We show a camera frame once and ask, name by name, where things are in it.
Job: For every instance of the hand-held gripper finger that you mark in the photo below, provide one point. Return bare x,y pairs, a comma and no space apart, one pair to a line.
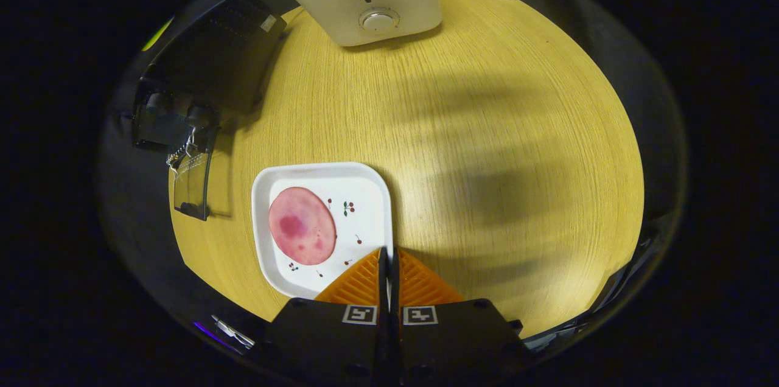
383,289
395,289

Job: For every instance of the white square plate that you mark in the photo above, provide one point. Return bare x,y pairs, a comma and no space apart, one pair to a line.
365,204

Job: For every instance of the pink ham slice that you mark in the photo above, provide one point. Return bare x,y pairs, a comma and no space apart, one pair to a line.
301,226

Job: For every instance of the black toaster oven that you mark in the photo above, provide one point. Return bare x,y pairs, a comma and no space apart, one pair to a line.
225,52

